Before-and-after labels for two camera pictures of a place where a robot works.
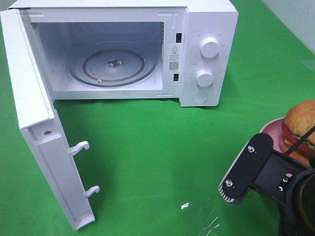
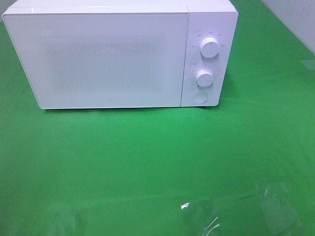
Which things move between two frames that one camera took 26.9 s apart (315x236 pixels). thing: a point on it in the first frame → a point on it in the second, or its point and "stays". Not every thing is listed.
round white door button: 200,97 stays
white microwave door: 34,104 → 84,60
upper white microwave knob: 209,47 stays
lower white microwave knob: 204,78 stays
